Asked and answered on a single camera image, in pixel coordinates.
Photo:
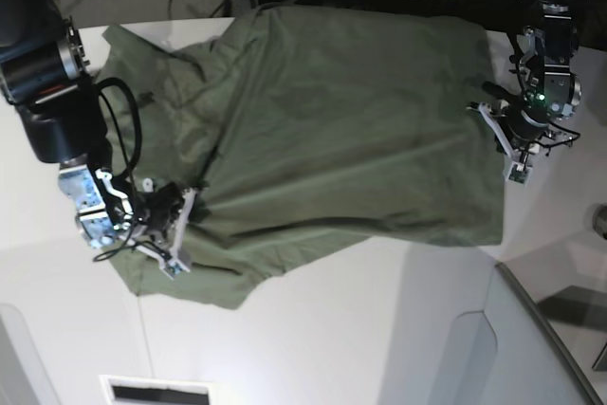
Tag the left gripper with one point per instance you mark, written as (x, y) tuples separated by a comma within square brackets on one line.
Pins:
[(549, 90)]

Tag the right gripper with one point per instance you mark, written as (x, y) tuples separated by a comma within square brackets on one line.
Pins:
[(110, 210)]

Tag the green t-shirt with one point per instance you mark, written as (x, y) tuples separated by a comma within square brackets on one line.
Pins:
[(308, 130)]

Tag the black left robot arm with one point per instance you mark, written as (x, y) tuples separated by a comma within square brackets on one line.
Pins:
[(549, 91)]

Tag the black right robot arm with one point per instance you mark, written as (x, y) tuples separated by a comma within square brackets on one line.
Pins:
[(92, 131)]

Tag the white label with black bar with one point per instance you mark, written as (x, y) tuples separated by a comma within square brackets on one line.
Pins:
[(143, 390)]

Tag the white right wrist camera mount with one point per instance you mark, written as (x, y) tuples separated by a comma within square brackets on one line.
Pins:
[(175, 239)]

